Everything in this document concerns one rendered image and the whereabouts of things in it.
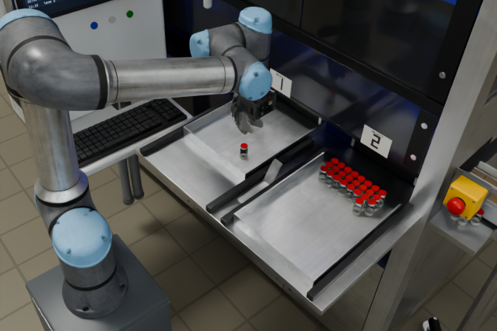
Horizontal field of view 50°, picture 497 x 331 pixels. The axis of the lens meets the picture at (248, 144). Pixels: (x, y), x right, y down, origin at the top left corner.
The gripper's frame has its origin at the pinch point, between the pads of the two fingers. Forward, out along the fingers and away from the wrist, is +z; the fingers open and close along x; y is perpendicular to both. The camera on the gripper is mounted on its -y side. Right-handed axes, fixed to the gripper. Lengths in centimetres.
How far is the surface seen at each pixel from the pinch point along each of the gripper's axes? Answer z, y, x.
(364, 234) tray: 7.0, 41.8, 0.7
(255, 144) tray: 10.2, -1.1, 6.5
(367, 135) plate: -3.9, 26.3, 19.1
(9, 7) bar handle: -28, -48, -35
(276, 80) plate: -3.7, -6.4, 19.1
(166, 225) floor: 98, -55, 10
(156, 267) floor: 98, -40, -7
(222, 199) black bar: 8.5, 9.9, -16.2
